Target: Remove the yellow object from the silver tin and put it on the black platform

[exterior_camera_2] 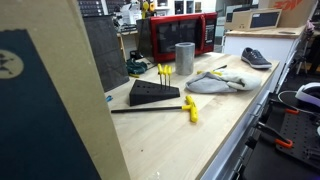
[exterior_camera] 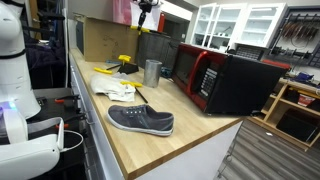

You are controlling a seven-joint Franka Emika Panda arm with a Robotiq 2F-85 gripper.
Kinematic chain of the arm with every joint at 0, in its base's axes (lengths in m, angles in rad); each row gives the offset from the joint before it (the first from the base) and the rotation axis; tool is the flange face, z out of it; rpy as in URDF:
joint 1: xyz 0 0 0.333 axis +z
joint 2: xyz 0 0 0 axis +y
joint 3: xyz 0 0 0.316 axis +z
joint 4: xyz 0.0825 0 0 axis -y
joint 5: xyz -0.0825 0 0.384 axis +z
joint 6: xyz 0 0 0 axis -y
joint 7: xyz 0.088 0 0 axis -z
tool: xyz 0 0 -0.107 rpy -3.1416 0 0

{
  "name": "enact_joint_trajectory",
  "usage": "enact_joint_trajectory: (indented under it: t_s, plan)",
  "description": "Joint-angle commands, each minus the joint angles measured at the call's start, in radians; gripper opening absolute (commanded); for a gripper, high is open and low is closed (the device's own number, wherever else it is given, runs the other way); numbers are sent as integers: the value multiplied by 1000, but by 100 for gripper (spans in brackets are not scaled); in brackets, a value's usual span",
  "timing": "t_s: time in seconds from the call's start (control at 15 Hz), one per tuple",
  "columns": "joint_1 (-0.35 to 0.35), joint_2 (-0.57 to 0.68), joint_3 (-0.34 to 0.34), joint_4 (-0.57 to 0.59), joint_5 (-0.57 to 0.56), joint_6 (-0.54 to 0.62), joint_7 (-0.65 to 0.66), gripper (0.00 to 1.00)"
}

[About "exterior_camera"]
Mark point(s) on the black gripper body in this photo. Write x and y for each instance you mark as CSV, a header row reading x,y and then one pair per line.
x,y
146,5

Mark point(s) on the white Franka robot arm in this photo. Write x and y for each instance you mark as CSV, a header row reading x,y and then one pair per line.
x,y
16,83

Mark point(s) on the black platform stand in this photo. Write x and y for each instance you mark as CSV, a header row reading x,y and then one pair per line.
x,y
128,68

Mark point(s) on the silver tin cylinder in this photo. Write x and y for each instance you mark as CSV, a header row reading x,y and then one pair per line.
x,y
152,75

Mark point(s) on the small blue object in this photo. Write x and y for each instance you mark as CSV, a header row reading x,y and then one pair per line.
x,y
166,72

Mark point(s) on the red fire extinguisher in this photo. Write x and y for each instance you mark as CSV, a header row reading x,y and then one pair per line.
x,y
161,22

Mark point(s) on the pink board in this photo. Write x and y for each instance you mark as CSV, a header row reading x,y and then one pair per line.
x,y
121,11

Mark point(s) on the dark grey storage bin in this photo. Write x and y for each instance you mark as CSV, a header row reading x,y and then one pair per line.
x,y
155,46

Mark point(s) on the brown cardboard box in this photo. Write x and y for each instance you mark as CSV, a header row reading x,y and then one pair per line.
x,y
103,40

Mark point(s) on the teal flat tool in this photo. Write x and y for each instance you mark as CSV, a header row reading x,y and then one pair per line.
x,y
112,62

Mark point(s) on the white crumpled cloth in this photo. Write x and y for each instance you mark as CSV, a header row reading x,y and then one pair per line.
x,y
110,87

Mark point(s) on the white glass-door cabinet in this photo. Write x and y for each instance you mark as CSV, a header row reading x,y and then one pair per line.
x,y
240,25

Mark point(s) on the grey canvas shoe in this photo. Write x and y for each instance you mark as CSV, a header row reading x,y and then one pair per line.
x,y
140,119

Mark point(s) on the black slotted crate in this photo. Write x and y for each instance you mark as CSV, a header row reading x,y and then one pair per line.
x,y
248,51

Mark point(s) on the red and black microwave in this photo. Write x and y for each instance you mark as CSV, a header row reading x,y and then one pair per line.
x,y
233,83

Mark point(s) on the wooden shelf unit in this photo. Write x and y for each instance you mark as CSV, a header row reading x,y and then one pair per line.
x,y
286,110

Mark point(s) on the blue tool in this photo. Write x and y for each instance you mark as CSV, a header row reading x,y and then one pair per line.
x,y
304,77

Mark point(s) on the red box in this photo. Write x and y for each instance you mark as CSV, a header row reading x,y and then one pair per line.
x,y
306,100

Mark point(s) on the black storage box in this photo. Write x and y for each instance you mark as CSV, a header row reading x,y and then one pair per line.
x,y
296,126

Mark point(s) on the black wall tool rack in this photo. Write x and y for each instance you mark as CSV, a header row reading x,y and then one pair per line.
x,y
298,36

